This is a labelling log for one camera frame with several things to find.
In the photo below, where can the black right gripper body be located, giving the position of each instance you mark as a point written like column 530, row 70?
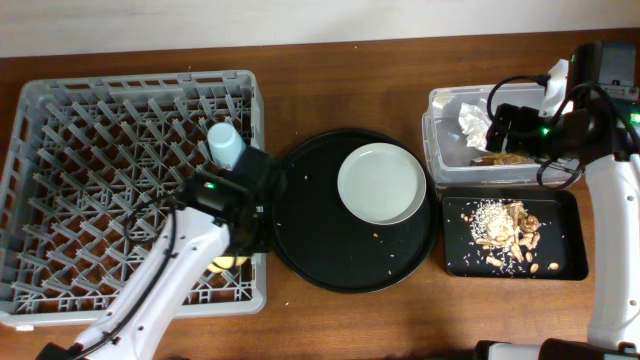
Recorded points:
column 500, row 130

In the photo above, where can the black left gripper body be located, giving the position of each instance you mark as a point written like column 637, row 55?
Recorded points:
column 255, row 163

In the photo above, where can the gold brown snack wrapper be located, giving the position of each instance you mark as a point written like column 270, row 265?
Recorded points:
column 499, row 159

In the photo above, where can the white tissue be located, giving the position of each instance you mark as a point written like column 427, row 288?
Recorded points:
column 474, row 124

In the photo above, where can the light blue plastic cup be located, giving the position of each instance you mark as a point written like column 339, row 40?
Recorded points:
column 225, row 145

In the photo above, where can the yellow bowl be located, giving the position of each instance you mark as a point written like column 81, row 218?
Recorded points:
column 226, row 263

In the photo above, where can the rice and peanut food scraps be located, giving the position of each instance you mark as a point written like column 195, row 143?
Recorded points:
column 503, row 239

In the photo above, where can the white round plate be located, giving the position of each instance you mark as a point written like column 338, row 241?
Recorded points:
column 381, row 183

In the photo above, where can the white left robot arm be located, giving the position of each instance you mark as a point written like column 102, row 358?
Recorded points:
column 210, row 216

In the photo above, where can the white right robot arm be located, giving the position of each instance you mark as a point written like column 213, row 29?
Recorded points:
column 584, row 122

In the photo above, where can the clear plastic waste bin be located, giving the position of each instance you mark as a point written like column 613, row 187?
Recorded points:
column 449, row 158

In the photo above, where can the grey plastic dishwasher rack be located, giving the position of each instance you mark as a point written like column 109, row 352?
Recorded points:
column 86, row 159

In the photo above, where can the round black serving tray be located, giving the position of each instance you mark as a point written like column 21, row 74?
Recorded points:
column 321, row 241

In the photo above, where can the black rectangular tray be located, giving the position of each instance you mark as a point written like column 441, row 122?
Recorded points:
column 562, row 238

